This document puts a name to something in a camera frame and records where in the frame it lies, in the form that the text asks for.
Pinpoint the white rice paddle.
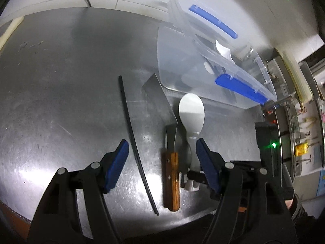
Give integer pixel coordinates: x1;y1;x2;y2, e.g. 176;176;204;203
178;93;206;193

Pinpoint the metal spatula wooden handle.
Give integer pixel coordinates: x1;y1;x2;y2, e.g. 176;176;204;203
143;74;180;212

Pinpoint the stainless kitchen appliance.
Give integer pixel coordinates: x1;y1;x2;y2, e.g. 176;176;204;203
261;56;325;179

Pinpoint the blue near box latch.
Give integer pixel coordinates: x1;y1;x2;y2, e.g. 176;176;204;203
215;74;268;105

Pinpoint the black chopstick on table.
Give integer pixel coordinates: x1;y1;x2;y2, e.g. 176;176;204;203
118;75;160;216

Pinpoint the clear plastic storage box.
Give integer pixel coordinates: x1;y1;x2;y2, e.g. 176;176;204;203
157;0;278;109

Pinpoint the cream cutting board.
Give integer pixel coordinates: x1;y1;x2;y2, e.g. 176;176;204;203
282;51;313;104

